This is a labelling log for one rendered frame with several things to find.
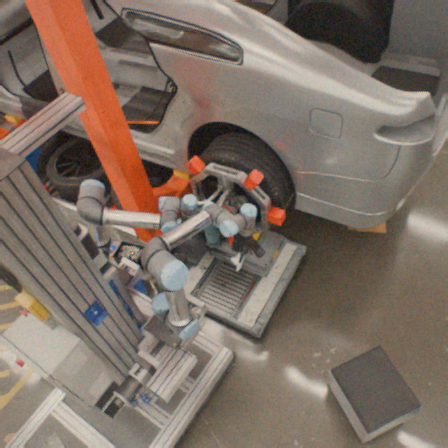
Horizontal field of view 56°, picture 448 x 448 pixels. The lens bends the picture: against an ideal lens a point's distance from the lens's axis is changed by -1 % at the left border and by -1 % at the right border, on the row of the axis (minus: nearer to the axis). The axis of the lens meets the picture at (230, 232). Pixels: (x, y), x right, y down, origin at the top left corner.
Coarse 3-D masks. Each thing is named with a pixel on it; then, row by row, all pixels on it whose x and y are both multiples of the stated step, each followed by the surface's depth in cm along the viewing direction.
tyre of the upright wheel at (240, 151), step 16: (224, 144) 254; (240, 144) 251; (256, 144) 251; (208, 160) 257; (224, 160) 249; (240, 160) 244; (256, 160) 245; (272, 160) 250; (272, 176) 247; (288, 176) 257; (272, 192) 249; (288, 192) 259; (272, 224) 273
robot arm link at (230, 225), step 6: (222, 216) 194; (228, 216) 194; (234, 216) 195; (240, 216) 195; (222, 222) 193; (228, 222) 191; (234, 222) 191; (240, 222) 193; (246, 222) 196; (222, 228) 192; (228, 228) 189; (234, 228) 191; (240, 228) 194; (228, 234) 191; (234, 234) 193
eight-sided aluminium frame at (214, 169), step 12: (204, 168) 258; (216, 168) 252; (228, 168) 248; (192, 180) 266; (228, 180) 247; (240, 180) 242; (252, 192) 244; (264, 204) 247; (264, 216) 256; (264, 228) 265
